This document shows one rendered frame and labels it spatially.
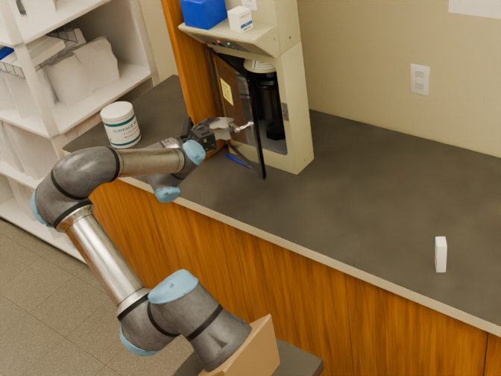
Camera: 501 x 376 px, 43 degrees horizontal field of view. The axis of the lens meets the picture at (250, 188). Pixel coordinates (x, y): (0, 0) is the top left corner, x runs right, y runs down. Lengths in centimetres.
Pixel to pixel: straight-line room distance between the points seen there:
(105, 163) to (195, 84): 75
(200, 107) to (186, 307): 102
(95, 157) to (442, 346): 113
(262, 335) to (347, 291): 57
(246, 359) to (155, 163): 60
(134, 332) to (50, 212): 38
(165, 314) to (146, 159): 45
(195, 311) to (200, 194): 83
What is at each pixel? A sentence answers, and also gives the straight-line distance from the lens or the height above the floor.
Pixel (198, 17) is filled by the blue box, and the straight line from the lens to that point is 207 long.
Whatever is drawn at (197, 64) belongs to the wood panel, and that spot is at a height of 132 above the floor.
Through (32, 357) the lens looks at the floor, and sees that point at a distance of 331.
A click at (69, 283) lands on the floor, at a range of 359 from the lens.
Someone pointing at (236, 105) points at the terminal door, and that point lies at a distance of 217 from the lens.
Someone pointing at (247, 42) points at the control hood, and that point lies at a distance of 196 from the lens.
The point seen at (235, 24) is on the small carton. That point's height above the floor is 153.
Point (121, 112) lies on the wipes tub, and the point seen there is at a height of 109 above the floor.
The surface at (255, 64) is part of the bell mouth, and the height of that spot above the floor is 134.
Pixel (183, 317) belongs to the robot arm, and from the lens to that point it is 154.
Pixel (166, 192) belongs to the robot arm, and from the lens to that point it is 197.
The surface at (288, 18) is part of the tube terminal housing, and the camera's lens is 206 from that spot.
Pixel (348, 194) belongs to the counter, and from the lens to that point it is 219.
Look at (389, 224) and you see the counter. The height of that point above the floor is 94.
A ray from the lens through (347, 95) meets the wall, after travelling 257.
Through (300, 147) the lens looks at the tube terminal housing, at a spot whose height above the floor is 103.
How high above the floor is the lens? 230
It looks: 37 degrees down
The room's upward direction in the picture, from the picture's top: 11 degrees counter-clockwise
